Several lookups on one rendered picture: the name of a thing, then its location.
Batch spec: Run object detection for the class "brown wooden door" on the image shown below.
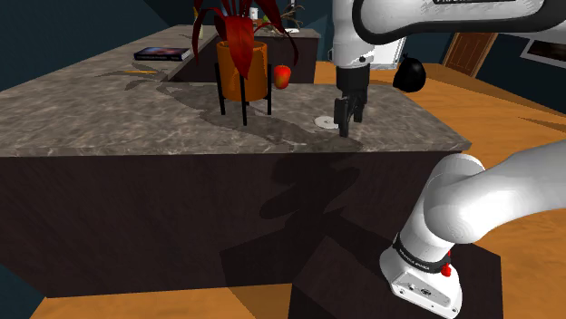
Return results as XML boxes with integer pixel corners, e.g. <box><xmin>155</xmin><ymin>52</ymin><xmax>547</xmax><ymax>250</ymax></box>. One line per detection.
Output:
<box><xmin>441</xmin><ymin>31</ymin><xmax>500</xmax><ymax>79</ymax></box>

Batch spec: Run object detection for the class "framed wall picture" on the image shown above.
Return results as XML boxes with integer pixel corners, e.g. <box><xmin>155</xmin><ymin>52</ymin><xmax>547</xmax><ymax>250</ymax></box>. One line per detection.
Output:
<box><xmin>519</xmin><ymin>37</ymin><xmax>566</xmax><ymax>70</ymax></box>

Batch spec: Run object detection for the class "black bag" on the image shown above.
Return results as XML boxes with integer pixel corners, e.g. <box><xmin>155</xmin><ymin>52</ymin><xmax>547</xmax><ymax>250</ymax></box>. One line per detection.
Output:
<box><xmin>392</xmin><ymin>53</ymin><xmax>427</xmax><ymax>94</ymax></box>

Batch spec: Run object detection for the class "dark book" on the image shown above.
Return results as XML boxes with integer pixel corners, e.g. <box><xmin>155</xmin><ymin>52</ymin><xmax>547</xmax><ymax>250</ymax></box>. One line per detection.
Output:
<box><xmin>133</xmin><ymin>46</ymin><xmax>193</xmax><ymax>63</ymax></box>

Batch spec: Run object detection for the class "dark wood robot stand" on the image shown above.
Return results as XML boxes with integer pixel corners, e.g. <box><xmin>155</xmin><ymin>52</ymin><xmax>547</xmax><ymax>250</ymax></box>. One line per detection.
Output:
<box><xmin>287</xmin><ymin>235</ymin><xmax>505</xmax><ymax>319</ymax></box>

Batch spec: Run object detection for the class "dark sideboard with decorations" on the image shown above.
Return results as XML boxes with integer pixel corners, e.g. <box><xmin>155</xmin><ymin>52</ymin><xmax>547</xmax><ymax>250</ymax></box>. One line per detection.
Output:
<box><xmin>249</xmin><ymin>3</ymin><xmax>322</xmax><ymax>85</ymax></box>

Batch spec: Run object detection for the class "red apple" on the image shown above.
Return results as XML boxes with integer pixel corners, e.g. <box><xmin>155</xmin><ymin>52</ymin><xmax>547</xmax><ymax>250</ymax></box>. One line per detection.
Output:
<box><xmin>273</xmin><ymin>64</ymin><xmax>292</xmax><ymax>91</ymax></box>

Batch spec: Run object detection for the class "small white round disc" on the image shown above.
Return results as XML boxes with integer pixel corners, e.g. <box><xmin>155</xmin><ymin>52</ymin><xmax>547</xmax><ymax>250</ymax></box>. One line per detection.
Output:
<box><xmin>313</xmin><ymin>115</ymin><xmax>340</xmax><ymax>131</ymax></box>

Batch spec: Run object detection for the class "red plant in orange pot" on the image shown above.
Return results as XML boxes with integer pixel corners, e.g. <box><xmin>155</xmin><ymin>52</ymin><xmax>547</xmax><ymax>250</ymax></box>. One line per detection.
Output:
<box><xmin>190</xmin><ymin>0</ymin><xmax>300</xmax><ymax>127</ymax></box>

